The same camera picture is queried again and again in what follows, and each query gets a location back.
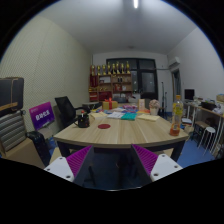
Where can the purple-padded white gripper right finger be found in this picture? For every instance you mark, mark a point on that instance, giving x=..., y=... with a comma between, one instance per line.
x=152, y=167

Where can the purple-padded white gripper left finger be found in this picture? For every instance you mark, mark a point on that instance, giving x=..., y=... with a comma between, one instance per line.
x=74, y=168

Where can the black mug with red stopper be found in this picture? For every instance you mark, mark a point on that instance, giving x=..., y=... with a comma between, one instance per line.
x=82, y=120

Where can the round red coaster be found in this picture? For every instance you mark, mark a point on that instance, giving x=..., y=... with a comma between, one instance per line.
x=104, y=126

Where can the yellow notebook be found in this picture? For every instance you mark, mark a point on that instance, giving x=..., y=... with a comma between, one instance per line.
x=148, y=117

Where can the wooden table with black legs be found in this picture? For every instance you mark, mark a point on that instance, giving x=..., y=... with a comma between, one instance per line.
x=154, y=136

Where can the black office chair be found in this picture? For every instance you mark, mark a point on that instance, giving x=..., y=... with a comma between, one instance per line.
x=67, y=111

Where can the teal book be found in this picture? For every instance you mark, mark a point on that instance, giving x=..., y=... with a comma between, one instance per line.
x=129, y=116

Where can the purple sign board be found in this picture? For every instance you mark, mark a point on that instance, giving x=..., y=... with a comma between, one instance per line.
x=41, y=115

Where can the small potted flower plant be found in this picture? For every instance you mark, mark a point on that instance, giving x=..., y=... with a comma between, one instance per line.
x=154, y=106

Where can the white paper sheet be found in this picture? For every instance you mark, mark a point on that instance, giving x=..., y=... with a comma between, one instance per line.
x=116, y=115

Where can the plastic bottle with orange drink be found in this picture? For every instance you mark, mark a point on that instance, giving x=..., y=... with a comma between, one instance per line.
x=176, y=116

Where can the orange standing card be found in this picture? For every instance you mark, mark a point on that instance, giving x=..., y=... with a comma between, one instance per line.
x=141, y=104

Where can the white round stool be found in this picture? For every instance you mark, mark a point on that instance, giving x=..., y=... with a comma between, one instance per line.
x=207, y=136

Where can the yellow gift box red ribbon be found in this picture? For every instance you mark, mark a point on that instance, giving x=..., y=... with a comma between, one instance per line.
x=109, y=104

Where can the grey striped cushion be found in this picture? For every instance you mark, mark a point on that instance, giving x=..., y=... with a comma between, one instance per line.
x=12, y=131

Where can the dark monitor on side desk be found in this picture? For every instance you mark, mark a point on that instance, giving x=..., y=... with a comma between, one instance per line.
x=189, y=94

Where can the white side desk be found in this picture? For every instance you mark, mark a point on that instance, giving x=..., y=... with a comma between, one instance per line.
x=202, y=118

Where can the wooden shelf with trophies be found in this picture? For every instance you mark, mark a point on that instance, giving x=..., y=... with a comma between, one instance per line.
x=110, y=80

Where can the black case on left shelf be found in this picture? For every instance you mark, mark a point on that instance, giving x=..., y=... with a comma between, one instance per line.
x=11, y=94

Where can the white air conditioner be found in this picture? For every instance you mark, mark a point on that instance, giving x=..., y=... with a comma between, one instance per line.
x=174, y=62

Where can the ceiling light tube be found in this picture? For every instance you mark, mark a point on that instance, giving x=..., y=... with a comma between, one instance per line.
x=135, y=3

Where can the dark window door frame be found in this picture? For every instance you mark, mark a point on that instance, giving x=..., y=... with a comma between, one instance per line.
x=144, y=76

